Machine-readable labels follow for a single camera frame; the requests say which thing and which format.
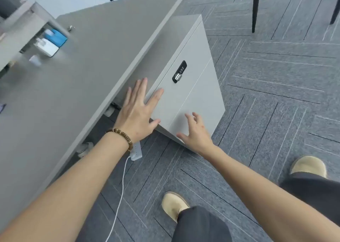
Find white power strip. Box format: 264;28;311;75
127;140;143;162

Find person's left forearm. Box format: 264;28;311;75
0;131;131;242

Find person's right hand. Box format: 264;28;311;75
176;112;213;155

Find tan right shoe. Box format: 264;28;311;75
289;155;328;179

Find white plug adapter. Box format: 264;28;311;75
77;142;94;158

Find wooden bead bracelet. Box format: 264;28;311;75
106;128;133;152

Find grey metal drawer cabinet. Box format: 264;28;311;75
144;14;226;155

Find person's left hand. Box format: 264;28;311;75
114;77;164;144

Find blue box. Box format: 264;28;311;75
50;29;68;48

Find person's right forearm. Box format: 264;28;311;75
198;143;340;242

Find tan left shoe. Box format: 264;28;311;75
161;192;191;224

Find dark grey trousers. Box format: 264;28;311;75
171;171;340;242

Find grey desk shelf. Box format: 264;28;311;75
0;1;71;73

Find white box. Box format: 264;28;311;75
35;37;59;57

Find white power cable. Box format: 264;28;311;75
105;155;132;242

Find tan shoe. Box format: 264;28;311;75
161;192;191;224
289;155;328;179

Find black chair leg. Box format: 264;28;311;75
330;0;340;25
251;0;261;33

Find black combination lock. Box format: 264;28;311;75
172;60;187;84

